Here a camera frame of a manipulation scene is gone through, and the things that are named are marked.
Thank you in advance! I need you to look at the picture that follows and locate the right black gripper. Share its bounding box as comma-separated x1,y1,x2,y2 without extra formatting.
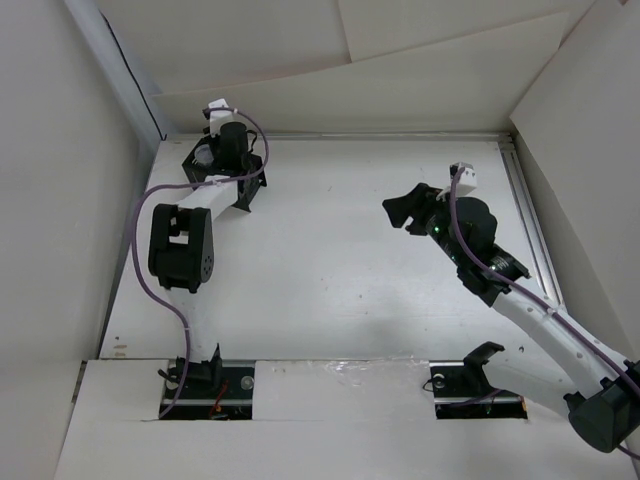
382,182,468,266

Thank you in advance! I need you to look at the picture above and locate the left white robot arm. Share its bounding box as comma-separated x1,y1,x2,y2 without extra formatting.
148,121,267,397

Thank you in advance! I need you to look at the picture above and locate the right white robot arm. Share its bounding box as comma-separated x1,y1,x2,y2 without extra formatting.
382,183,639,453

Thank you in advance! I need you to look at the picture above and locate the black two-compartment organizer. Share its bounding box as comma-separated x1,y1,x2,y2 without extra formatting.
182,136,267,212

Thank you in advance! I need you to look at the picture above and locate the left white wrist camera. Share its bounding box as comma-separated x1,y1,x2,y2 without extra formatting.
203,98,235,137

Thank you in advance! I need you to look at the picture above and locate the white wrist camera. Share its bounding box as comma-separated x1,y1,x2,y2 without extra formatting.
203,98,235,137
436,162,478,201

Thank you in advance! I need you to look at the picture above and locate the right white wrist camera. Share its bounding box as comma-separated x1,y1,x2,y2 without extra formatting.
436,162,478,201

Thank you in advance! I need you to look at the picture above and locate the aluminium rail right edge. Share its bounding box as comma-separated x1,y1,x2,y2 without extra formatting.
499,138,565,305

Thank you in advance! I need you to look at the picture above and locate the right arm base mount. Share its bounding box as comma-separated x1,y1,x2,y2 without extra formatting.
422,342,528,420

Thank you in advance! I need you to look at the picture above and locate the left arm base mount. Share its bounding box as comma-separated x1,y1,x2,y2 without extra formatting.
159,361,255,421

